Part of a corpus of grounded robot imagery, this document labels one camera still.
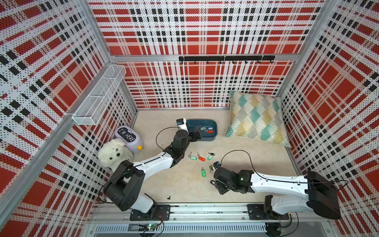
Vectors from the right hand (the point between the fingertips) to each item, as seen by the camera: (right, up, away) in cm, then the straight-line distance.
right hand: (221, 184), depth 80 cm
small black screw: (-29, -7, -2) cm, 30 cm away
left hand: (-14, +31, +6) cm, 35 cm away
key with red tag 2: (-4, +27, +27) cm, 38 cm away
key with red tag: (-11, +11, +14) cm, 21 cm away
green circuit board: (-36, -16, -11) cm, 41 cm away
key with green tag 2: (-10, +3, +8) cm, 13 cm away
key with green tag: (-16, +11, +13) cm, 24 cm away
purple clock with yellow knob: (-55, +25, +11) cm, 62 cm away
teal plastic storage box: (-11, +34, +27) cm, 44 cm away
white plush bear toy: (-57, +18, -3) cm, 60 cm away
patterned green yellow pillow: (+26, +37, +15) cm, 48 cm away
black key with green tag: (-4, +12, +15) cm, 20 cm away
